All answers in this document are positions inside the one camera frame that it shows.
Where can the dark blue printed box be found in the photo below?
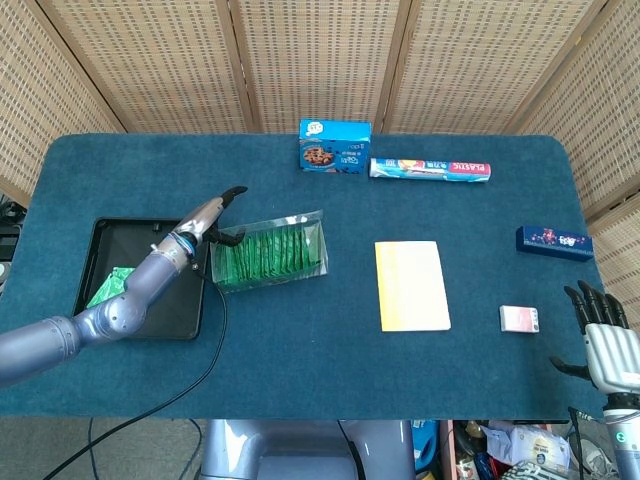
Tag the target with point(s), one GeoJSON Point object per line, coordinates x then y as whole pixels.
{"type": "Point", "coordinates": [555, 244]}

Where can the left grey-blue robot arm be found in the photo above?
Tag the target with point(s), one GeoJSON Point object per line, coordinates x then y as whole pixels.
{"type": "Point", "coordinates": [115, 310]}

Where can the blue cookie box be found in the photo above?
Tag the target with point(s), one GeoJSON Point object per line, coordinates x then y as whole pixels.
{"type": "Point", "coordinates": [345, 142]}

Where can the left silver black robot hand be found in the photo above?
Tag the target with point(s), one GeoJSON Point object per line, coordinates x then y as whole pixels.
{"type": "Point", "coordinates": [202, 217]}

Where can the woven folding screen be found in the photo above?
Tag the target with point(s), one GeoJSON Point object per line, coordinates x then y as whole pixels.
{"type": "Point", "coordinates": [320, 60]}

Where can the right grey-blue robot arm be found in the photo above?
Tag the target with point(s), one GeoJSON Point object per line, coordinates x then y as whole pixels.
{"type": "Point", "coordinates": [622, 440]}

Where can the grey-blue robot torso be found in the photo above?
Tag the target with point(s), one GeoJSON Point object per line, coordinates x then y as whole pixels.
{"type": "Point", "coordinates": [300, 450]}

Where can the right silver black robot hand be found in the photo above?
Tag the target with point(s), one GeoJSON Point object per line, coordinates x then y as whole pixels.
{"type": "Point", "coordinates": [612, 350]}

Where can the blue table cloth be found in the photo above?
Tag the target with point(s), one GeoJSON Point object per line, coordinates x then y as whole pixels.
{"type": "Point", "coordinates": [320, 370]}

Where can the blue plastic container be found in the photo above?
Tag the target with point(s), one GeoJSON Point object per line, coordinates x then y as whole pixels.
{"type": "Point", "coordinates": [425, 445]}

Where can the small pink white box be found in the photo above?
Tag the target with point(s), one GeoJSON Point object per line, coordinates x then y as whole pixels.
{"type": "Point", "coordinates": [519, 319]}

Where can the plastic wrap roll box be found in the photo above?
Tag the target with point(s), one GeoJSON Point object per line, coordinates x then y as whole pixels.
{"type": "Point", "coordinates": [430, 170]}

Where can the black plastic tray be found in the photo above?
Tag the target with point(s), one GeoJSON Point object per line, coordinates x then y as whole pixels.
{"type": "Point", "coordinates": [175, 310]}

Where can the yellow and white booklet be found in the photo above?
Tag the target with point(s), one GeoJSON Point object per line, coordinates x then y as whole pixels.
{"type": "Point", "coordinates": [415, 285]}

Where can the clear box of green sachets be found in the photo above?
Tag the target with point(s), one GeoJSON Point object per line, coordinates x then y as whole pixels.
{"type": "Point", "coordinates": [280, 250]}

